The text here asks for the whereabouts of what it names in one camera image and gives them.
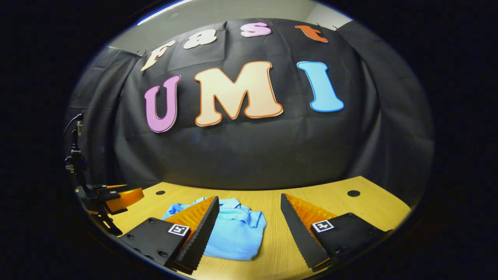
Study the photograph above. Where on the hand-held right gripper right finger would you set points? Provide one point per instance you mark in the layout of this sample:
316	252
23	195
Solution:
297	233

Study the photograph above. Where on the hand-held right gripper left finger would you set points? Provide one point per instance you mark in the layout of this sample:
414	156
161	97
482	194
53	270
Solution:
202	233

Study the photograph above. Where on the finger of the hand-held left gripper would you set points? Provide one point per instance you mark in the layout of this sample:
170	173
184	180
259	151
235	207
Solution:
126	197
111	188

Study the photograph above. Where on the light blue T-shirt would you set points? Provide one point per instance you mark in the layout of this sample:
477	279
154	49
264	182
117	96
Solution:
241	237

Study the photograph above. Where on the black backdrop cloth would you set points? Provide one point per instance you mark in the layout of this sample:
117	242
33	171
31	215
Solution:
249	155

